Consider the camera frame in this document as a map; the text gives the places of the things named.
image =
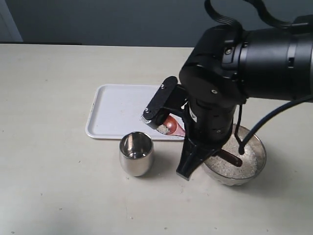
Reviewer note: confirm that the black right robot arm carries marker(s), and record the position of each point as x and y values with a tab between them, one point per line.
273	64

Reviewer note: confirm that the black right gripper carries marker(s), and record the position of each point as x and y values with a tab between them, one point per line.
210	77

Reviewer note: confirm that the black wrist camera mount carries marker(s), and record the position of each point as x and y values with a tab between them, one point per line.
170	98

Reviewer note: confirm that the shiny steel cup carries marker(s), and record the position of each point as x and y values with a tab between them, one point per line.
136	153

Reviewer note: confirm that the white rectangular tray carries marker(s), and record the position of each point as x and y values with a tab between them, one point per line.
117	110

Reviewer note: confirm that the brown wooden spoon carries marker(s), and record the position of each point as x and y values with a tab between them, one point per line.
171	127

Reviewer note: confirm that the steel bowl of rice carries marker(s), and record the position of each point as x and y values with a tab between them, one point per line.
253	162

